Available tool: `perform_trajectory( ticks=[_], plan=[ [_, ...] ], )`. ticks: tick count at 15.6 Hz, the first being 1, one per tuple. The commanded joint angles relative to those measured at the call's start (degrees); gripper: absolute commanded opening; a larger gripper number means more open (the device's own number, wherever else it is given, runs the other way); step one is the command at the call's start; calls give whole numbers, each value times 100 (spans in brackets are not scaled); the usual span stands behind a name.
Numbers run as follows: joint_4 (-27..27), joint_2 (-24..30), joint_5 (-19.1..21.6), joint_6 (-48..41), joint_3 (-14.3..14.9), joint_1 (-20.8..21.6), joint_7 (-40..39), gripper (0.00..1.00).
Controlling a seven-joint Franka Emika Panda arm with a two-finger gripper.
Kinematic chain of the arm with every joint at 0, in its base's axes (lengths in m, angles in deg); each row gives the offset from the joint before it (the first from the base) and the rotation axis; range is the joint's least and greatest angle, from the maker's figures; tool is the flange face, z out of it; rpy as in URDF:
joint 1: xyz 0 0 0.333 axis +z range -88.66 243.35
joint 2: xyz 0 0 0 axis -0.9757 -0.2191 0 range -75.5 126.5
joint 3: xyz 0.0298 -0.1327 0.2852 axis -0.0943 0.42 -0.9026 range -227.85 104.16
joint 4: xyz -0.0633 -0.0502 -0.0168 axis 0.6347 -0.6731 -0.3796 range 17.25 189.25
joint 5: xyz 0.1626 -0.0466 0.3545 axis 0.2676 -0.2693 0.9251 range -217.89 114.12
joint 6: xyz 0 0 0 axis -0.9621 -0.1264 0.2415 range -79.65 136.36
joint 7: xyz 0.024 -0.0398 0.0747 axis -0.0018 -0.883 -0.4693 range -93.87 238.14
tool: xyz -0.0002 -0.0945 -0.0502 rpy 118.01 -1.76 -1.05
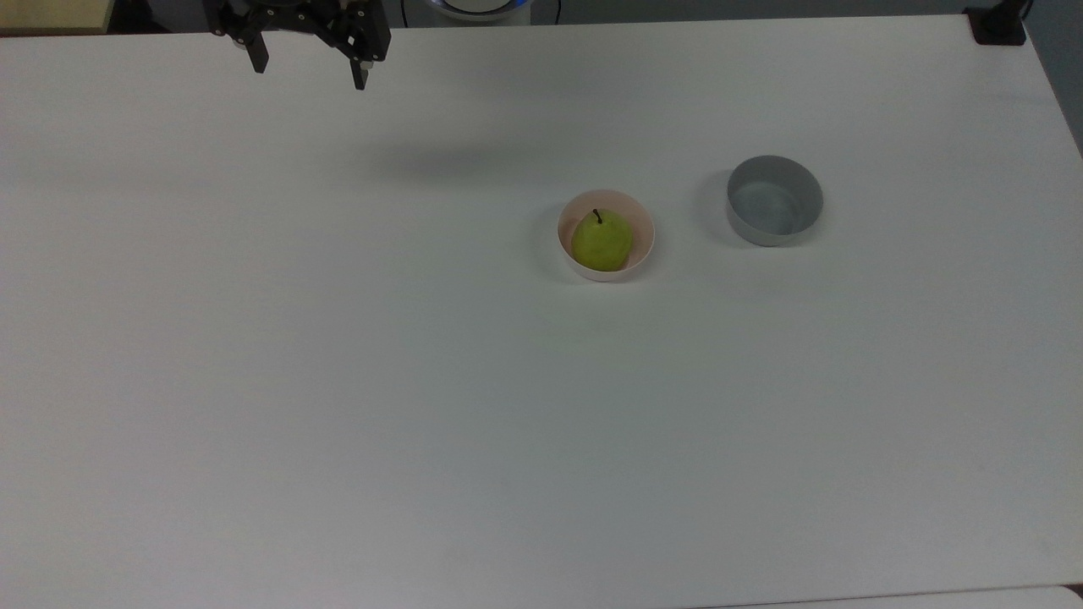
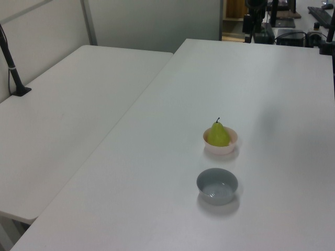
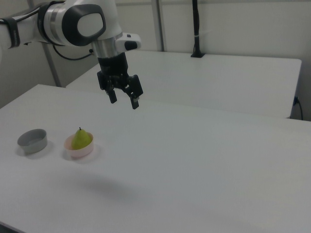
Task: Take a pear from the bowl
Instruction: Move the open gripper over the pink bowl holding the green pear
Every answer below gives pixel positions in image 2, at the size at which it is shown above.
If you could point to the green pear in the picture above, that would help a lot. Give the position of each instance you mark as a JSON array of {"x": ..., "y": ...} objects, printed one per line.
[{"x": 218, "y": 136}]

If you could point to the pink bowl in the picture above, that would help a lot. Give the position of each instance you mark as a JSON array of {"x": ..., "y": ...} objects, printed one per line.
[{"x": 220, "y": 150}]

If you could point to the grey bowl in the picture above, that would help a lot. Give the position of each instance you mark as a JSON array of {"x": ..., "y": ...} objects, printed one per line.
[{"x": 217, "y": 194}]

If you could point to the white side table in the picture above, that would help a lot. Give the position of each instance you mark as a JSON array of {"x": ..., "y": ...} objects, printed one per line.
[{"x": 65, "y": 117}]

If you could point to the wooden cabinet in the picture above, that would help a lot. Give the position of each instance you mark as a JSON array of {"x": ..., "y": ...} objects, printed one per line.
[{"x": 235, "y": 9}]

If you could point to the black equipment stand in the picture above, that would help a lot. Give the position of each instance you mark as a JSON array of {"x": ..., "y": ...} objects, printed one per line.
[{"x": 255, "y": 18}]

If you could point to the black box device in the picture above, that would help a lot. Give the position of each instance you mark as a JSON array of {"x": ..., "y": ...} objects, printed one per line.
[{"x": 290, "y": 36}]

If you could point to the black monitor stand with base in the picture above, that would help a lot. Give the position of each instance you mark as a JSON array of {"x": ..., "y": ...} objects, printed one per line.
[{"x": 284, "y": 24}]

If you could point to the brown wooden board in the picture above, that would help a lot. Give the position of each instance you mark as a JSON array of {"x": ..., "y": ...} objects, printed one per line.
[{"x": 290, "y": 14}]

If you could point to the black clamped pole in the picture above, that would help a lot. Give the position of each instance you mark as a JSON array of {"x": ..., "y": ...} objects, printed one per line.
[{"x": 330, "y": 34}]

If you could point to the black keyboard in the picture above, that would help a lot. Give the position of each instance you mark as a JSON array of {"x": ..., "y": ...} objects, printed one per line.
[{"x": 320, "y": 14}]

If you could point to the grey partition post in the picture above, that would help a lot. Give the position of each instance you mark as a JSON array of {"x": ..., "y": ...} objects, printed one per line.
[{"x": 90, "y": 23}]

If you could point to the black camera pole with base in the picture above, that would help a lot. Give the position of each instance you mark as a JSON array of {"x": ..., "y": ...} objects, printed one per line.
[{"x": 13, "y": 73}]

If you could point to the grey camera device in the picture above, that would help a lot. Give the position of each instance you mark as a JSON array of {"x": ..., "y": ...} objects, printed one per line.
[{"x": 314, "y": 34}]

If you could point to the grey horizontal partition rail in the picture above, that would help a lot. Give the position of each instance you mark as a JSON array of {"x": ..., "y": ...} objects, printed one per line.
[{"x": 26, "y": 11}]

